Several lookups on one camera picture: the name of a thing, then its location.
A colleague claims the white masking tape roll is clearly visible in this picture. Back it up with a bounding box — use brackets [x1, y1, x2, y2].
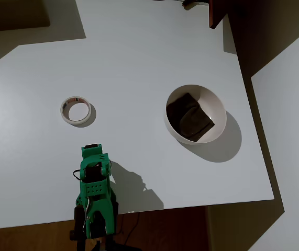
[60, 96, 92, 124]

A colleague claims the dark folded cloth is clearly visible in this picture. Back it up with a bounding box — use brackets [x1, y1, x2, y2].
[166, 93, 215, 143]

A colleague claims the beige round bowl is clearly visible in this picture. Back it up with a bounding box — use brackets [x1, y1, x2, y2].
[163, 84, 227, 145]

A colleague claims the reddish brown wooden panel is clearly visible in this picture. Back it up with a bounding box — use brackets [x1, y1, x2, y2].
[208, 0, 229, 30]

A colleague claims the dark wooden furniture piece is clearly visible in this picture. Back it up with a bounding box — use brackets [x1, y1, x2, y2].
[0, 0, 51, 32]

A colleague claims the thin black cable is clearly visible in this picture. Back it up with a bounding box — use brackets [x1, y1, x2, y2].
[117, 211, 141, 236]

